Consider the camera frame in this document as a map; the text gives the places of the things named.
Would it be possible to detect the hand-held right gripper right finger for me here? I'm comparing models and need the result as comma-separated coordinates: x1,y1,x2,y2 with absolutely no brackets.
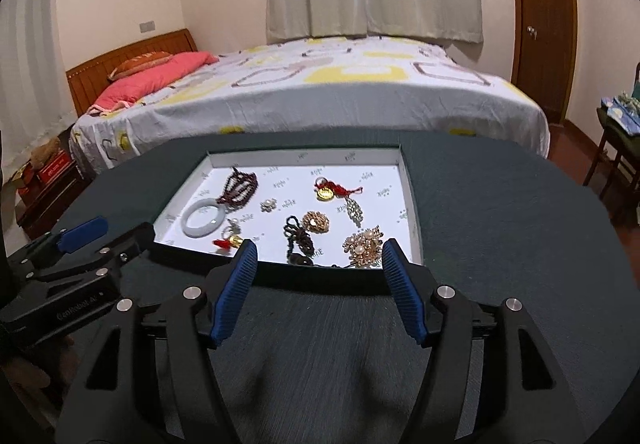
381,238,591,444

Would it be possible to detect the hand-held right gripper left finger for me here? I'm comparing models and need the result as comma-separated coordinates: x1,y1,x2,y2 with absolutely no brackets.
52,239,260,444

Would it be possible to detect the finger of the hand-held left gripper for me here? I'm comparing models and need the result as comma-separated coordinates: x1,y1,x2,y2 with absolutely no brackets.
7,218,108,271
27,223,156,283

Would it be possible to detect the red tassel gold charm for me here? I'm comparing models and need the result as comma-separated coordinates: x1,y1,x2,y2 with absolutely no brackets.
212,231,243,255

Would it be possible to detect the pale jade bangle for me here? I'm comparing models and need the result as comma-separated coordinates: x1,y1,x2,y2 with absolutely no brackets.
181,198,227,239

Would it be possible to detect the gold pearl cluster brooch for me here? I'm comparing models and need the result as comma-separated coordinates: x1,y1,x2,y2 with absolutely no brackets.
341,224,386,270

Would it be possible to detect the black knotted cord pendant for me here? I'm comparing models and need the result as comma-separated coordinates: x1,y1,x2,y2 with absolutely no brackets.
284,215,318,267

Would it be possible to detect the silver rhinestone brooch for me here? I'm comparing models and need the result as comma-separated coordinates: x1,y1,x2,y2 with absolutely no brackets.
344,197,366,227

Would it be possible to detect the gold filigree brooch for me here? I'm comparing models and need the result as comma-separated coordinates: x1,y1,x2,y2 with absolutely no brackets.
300,211,331,235

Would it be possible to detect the dark red bead bracelet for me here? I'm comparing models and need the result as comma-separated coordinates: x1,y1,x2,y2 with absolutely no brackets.
216,167,260,211

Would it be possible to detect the red knot gold charm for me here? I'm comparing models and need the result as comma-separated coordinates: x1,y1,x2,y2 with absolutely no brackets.
313,177,363,202

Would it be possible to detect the green box with white lining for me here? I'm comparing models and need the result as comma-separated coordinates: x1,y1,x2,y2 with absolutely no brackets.
149,143,427,299

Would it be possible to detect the wooden nightstand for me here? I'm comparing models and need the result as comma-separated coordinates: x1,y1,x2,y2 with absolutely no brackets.
15,159,91,240

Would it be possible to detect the red box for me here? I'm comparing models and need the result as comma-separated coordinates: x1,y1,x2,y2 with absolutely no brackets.
37,151,68,182

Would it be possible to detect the brown teddy bear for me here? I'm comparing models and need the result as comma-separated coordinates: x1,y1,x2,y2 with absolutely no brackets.
30,139,61,170

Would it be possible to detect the wooden headboard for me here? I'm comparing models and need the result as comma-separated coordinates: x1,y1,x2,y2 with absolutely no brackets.
65,28,198,117

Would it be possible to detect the pink pillow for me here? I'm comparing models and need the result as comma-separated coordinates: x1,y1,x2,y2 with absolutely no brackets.
87,51,221,115

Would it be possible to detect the orange patterned pillow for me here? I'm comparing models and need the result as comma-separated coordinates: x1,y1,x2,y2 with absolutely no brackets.
107,52,173,80

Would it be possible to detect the bed with printed sheet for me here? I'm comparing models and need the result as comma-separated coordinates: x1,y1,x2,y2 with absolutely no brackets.
67,35,551,175

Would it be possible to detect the wooden chair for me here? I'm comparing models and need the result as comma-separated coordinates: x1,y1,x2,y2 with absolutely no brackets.
582,62,640,225

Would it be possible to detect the pile of clothes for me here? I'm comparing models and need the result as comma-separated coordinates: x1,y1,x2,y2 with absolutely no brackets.
600,92,640,140

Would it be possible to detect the wooden door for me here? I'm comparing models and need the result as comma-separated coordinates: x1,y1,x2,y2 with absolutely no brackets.
505,0,578,125

